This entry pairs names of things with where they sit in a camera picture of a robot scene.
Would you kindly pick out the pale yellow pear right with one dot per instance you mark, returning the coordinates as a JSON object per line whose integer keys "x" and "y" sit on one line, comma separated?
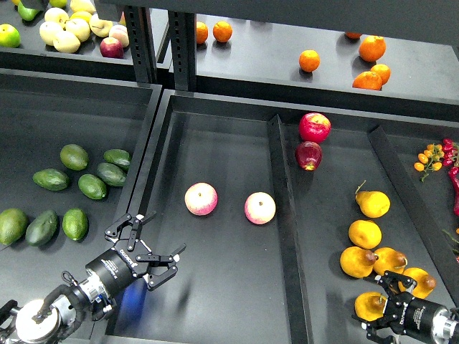
{"x": 100, "y": 27}

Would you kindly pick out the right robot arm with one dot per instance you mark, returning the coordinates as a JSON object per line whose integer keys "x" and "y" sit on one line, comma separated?
{"x": 450, "y": 329}

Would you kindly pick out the light green avocado far left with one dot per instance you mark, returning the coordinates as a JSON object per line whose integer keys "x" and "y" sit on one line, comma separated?
{"x": 14, "y": 223}

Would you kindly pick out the red apple upper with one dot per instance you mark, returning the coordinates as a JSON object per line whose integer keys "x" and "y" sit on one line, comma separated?
{"x": 314, "y": 127}

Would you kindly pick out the pink apple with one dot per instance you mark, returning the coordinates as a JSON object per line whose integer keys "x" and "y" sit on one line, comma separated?
{"x": 260, "y": 208}
{"x": 201, "y": 199}

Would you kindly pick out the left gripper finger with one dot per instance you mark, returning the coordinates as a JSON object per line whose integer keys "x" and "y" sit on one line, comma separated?
{"x": 135, "y": 224}
{"x": 158, "y": 269}

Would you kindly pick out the pale yellow pear front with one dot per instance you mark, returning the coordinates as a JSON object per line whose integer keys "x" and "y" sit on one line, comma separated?
{"x": 66, "y": 42}

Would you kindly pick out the avocado centre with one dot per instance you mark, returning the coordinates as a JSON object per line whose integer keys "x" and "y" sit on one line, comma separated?
{"x": 92, "y": 187}

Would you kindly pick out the avocado top right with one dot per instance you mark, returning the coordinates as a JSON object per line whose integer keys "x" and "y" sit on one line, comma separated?
{"x": 119, "y": 157}

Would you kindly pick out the red apple on shelf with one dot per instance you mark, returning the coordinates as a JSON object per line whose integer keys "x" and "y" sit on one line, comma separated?
{"x": 112, "y": 48}

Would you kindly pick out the black shelf post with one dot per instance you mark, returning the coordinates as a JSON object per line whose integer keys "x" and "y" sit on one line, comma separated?
{"x": 182, "y": 35}
{"x": 138, "y": 23}

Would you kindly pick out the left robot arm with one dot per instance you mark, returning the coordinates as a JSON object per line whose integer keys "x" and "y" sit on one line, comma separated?
{"x": 62, "y": 312}

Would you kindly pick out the dark red apple lower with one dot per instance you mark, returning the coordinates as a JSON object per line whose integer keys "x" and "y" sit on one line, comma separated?
{"x": 308, "y": 155}

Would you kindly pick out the pale yellow pear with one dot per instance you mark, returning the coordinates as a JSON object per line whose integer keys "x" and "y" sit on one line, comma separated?
{"x": 79, "y": 27}
{"x": 100, "y": 27}
{"x": 48, "y": 31}
{"x": 66, "y": 42}

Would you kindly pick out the black shelf post right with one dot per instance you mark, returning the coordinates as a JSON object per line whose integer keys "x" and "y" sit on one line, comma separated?
{"x": 182, "y": 35}

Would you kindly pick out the dark avocado lower left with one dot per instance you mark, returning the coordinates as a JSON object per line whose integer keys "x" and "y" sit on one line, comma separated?
{"x": 42, "y": 229}

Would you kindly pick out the black shelf post left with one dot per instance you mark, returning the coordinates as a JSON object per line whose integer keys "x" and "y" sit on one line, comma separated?
{"x": 138, "y": 23}

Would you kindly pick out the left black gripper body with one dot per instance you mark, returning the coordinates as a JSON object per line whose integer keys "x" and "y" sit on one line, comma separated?
{"x": 117, "y": 268}

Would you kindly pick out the pink apple right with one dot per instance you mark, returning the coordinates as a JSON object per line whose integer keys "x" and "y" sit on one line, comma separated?
{"x": 260, "y": 208}

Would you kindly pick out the orange cherry tomato bunch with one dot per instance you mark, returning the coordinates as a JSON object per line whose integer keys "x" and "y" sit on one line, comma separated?
{"x": 429, "y": 161}

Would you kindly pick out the pink apple left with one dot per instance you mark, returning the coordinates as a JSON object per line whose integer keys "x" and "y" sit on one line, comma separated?
{"x": 201, "y": 199}

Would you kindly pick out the pale yellow pear centre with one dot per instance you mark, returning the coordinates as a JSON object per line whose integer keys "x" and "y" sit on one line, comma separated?
{"x": 79, "y": 27}

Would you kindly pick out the pale yellow pear left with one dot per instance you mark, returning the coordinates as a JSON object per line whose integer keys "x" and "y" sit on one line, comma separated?
{"x": 48, "y": 31}

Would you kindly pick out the avocado middle right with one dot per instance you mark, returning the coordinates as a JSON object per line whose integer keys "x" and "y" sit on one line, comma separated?
{"x": 111, "y": 174}

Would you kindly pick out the peach on shelf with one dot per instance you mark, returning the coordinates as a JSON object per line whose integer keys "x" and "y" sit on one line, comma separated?
{"x": 120, "y": 32}

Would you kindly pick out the small orange on shelf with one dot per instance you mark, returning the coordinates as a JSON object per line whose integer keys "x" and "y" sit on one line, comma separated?
{"x": 383, "y": 71}

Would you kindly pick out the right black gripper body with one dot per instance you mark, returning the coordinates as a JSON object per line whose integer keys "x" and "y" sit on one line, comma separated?
{"x": 415, "y": 317}

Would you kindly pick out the avocado top left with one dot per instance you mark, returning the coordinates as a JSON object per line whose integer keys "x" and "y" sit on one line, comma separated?
{"x": 74, "y": 157}

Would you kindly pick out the front orange on shelf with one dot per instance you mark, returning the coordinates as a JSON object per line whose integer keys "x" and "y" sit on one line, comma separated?
{"x": 368, "y": 80}

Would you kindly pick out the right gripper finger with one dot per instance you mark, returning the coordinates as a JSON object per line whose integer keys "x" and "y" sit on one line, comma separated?
{"x": 398, "y": 287}
{"x": 373, "y": 326}

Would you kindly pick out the orange on shelf left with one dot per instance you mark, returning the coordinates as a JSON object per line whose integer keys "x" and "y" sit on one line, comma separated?
{"x": 202, "y": 32}

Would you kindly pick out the yellow pear with stem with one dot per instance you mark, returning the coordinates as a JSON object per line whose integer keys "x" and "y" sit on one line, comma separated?
{"x": 372, "y": 204}

